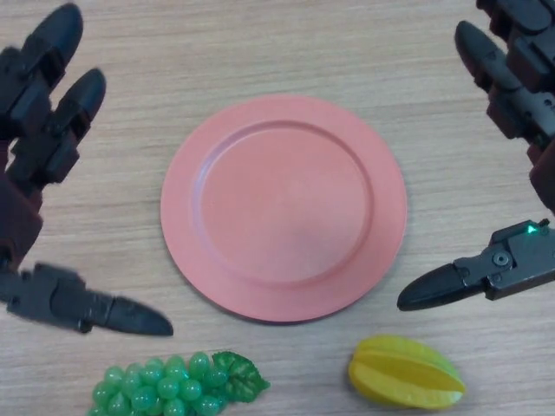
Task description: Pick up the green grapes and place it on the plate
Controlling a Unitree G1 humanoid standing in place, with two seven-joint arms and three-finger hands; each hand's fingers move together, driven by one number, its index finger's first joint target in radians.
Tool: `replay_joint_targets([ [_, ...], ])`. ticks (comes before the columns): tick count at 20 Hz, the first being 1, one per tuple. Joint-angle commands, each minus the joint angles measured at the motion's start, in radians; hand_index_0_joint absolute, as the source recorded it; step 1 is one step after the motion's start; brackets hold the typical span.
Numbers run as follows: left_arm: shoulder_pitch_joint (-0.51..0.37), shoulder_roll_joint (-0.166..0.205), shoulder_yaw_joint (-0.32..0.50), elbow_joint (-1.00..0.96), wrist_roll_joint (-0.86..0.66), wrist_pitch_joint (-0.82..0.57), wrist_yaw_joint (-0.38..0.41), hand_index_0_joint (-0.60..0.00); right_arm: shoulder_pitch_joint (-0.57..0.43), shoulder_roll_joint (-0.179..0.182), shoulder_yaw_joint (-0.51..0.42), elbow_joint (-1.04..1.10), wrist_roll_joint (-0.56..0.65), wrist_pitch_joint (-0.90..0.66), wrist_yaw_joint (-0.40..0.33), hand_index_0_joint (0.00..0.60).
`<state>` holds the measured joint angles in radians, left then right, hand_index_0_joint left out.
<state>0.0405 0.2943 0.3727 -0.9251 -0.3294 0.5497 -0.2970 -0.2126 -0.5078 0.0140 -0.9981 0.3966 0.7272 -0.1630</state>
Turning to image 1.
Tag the green grape bunch with leaf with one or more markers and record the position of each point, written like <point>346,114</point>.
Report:
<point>169,388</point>

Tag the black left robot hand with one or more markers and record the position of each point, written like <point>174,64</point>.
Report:
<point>30,147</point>

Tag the yellow starfruit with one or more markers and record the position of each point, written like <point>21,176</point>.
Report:
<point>401,377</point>

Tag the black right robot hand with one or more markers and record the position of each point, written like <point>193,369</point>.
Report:
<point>520,104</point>

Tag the pink round plate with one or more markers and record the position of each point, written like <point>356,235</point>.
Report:
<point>284,208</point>

